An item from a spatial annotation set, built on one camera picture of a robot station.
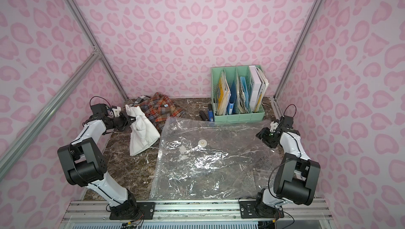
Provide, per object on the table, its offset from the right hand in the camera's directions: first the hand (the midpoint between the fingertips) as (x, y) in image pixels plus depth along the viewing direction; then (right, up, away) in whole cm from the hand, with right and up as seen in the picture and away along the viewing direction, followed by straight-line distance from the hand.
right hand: (259, 134), depth 89 cm
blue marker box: (-28, +10, +16) cm, 34 cm away
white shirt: (-64, +1, -5) cm, 64 cm away
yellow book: (-20, +23, +4) cm, 31 cm away
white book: (+1, +29, +4) cm, 30 cm away
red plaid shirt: (-62, +16, +15) cm, 65 cm away
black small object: (-33, +10, +18) cm, 39 cm away
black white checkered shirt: (-78, +22, +25) cm, 85 cm away
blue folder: (-15, +16, +9) cm, 23 cm away
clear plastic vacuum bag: (-33, -13, -3) cm, 36 cm away
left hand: (-71, +11, +2) cm, 72 cm away
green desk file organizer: (-12, +24, +2) cm, 27 cm away
